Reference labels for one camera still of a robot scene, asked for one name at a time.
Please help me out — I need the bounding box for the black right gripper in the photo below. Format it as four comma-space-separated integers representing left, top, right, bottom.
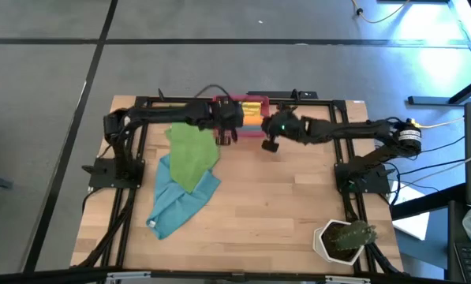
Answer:
260, 106, 309, 153

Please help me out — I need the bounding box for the orange microfiber towel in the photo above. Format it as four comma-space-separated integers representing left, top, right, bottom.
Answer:
242, 113, 263, 127

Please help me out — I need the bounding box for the yellow microfiber towel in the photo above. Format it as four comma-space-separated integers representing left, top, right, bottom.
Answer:
241, 101, 262, 115

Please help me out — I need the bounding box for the red plastic basket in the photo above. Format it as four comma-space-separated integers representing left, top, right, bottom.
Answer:
213, 94, 271, 138

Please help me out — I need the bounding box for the green microfiber towel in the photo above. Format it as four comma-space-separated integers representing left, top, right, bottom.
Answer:
164, 121, 222, 194

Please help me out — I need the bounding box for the black bar with clamp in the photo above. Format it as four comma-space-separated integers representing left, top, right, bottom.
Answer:
246, 89, 319, 100

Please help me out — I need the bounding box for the white hexagonal plant pot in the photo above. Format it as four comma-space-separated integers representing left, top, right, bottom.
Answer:
312, 219, 367, 266

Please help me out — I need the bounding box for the green cactus plant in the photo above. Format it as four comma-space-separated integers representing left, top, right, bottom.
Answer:
331, 220, 378, 253

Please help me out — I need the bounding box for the black desk leg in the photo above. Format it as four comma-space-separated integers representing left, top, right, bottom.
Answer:
407, 73, 471, 107

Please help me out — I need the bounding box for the white paper sheet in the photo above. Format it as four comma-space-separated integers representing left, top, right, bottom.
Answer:
388, 180, 432, 241

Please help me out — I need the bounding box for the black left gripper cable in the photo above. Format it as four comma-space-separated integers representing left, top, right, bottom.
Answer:
194, 83, 232, 99

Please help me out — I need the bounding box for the black aluminium table frame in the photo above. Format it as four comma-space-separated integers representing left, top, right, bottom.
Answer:
77, 88, 404, 277

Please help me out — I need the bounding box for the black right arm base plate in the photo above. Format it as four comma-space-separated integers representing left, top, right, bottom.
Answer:
334, 161, 392, 195

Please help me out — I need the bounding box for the yellow floor cable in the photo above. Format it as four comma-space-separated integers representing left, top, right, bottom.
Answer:
351, 0, 412, 24

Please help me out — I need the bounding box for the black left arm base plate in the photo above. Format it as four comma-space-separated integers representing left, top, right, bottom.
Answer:
81, 157, 145, 189

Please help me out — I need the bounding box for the yellow plug with white cable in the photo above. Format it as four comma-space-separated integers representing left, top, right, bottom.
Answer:
406, 117, 465, 131

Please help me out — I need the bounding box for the black camera rig beam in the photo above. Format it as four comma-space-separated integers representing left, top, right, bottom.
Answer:
0, 267, 471, 284

